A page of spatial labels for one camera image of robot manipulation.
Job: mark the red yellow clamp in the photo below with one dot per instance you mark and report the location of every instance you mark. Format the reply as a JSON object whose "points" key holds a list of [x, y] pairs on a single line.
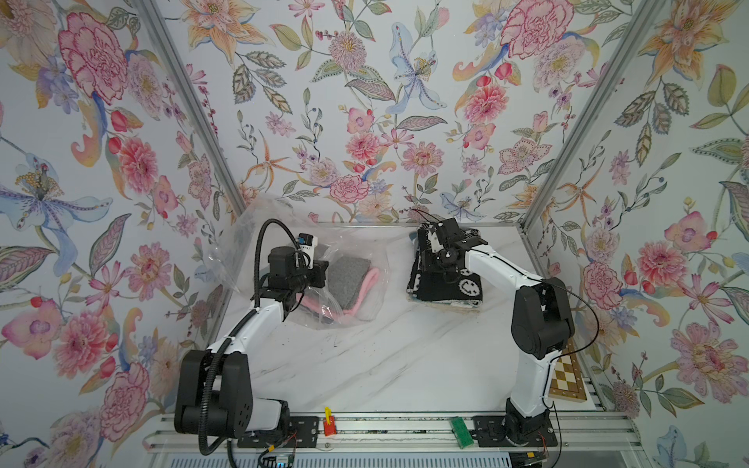
{"points": [[330, 429]]}

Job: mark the teal cloud pattern blanket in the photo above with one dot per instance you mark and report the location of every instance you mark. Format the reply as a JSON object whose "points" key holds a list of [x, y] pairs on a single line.
{"points": [[450, 304]]}

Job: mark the left aluminium corner post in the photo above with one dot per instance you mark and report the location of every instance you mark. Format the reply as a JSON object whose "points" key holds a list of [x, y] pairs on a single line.
{"points": [[158, 32]]}

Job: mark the wooden chessboard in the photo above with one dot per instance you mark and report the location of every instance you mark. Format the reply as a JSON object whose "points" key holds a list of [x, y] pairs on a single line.
{"points": [[567, 380]]}

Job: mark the green block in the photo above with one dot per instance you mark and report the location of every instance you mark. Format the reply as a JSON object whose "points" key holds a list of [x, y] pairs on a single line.
{"points": [[461, 432]]}

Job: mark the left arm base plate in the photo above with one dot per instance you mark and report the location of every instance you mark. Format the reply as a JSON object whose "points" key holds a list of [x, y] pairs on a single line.
{"points": [[295, 432]]}

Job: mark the grey fuzzy blanket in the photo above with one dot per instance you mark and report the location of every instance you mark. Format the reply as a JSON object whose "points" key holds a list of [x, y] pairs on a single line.
{"points": [[345, 279]]}

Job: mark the aluminium corner post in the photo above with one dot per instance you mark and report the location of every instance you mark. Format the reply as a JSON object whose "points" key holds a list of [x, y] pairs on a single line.
{"points": [[625, 52], [158, 32]]}

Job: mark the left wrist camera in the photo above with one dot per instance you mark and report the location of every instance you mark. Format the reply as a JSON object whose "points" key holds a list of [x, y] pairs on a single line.
{"points": [[307, 244]]}

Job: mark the clear plastic vacuum bag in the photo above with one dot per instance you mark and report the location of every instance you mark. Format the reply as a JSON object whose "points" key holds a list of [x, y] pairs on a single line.
{"points": [[241, 257]]}

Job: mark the right aluminium corner post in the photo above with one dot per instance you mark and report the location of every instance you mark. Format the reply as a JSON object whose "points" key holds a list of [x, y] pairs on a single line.
{"points": [[625, 52]]}

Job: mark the aluminium front rail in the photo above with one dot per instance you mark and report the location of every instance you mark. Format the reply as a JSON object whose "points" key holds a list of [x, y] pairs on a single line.
{"points": [[597, 431]]}

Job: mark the black smiley knitted blanket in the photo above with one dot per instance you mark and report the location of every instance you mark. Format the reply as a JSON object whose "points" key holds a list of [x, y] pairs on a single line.
{"points": [[426, 285]]}

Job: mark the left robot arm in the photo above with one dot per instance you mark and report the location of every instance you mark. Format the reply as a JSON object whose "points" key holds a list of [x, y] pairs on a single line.
{"points": [[215, 397]]}

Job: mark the pink folded blanket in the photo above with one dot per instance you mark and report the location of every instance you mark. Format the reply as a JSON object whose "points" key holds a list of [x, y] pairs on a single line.
{"points": [[327, 308]]}

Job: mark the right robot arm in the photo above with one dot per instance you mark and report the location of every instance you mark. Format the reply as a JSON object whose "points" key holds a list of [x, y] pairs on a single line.
{"points": [[541, 326]]}

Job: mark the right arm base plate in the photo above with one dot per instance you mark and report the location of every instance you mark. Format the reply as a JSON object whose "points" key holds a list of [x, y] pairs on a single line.
{"points": [[492, 431]]}

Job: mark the beige knitted blanket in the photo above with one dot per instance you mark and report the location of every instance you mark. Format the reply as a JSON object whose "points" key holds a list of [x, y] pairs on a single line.
{"points": [[455, 310]]}

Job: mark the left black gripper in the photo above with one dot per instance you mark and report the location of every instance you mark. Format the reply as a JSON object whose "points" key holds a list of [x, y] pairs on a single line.
{"points": [[319, 273]]}

